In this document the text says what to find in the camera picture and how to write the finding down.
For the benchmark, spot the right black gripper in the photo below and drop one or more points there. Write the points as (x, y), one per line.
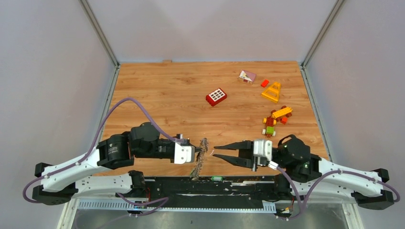
(245, 151)

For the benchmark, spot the large grey toothed keyring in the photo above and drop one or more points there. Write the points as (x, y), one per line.
(195, 174)

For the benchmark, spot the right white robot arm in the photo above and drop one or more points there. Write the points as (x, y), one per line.
(303, 173)

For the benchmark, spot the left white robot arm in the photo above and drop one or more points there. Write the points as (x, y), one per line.
(78, 176)

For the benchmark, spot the red green toy vehicle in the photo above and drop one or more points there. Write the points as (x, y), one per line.
(268, 129)

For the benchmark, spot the small green bubble level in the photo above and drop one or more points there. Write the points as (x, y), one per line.
(216, 178)

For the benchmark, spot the yellow orange toy car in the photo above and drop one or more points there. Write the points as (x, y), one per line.
(284, 111)

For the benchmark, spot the red window toy brick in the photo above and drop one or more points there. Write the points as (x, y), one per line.
(215, 97)

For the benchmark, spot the small red toy brick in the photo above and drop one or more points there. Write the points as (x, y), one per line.
(264, 83)

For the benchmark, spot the pink roof toy house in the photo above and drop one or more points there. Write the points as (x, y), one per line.
(247, 77)

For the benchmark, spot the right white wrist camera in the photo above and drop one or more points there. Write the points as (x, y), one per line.
(263, 154)

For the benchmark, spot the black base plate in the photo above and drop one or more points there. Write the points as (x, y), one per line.
(233, 192)

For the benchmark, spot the yellow triangular toy frame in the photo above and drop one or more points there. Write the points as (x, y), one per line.
(272, 93)

